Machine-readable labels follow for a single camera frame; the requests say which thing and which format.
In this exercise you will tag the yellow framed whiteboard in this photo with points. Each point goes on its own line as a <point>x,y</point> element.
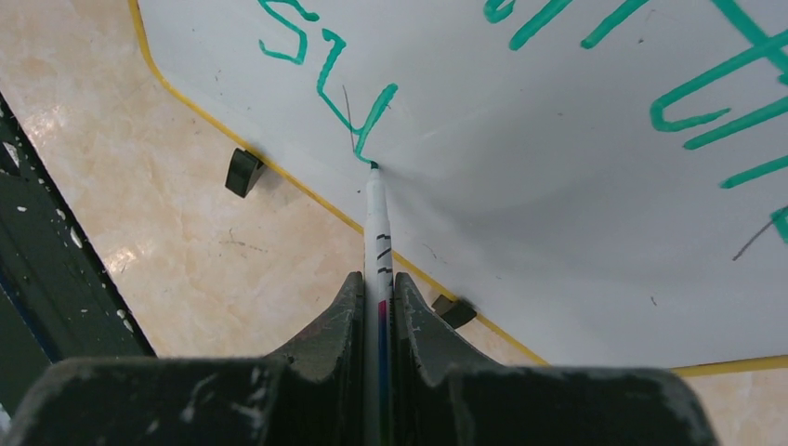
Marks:
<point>605,180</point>

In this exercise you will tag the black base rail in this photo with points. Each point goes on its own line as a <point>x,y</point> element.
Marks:
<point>58,300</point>

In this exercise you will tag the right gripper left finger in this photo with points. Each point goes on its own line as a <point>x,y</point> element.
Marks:
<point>306,392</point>

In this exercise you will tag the black whiteboard foot right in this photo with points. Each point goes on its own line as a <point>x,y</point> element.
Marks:
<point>455,312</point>

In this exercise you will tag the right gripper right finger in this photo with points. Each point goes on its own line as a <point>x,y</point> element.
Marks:
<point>450,393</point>

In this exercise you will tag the green white marker pen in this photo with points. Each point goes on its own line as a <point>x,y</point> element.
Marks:
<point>378,286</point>

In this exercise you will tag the black whiteboard foot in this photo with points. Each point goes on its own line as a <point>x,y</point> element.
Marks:
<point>455,312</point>
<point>244,171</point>

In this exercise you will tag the black whiteboard foot left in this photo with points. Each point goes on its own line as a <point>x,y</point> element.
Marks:
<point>244,171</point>

